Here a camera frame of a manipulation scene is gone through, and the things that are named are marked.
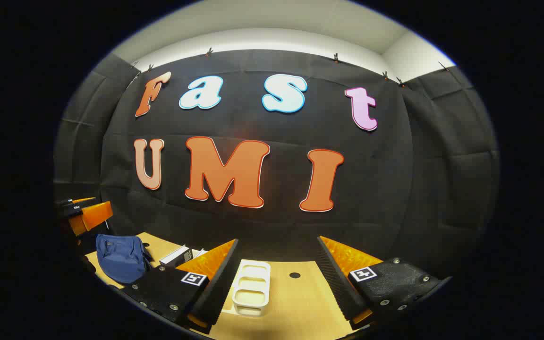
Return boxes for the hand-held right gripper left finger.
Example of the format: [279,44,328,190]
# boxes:
[121,238,241,335]

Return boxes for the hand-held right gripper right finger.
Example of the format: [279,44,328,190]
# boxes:
[318,236,452,331]

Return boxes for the white plastic bookshelf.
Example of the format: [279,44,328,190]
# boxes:
[232,259,272,316]

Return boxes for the blue schoolbag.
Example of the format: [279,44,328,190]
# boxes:
[95,234,153,284]

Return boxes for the black cover book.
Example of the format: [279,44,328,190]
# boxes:
[160,245,193,267]

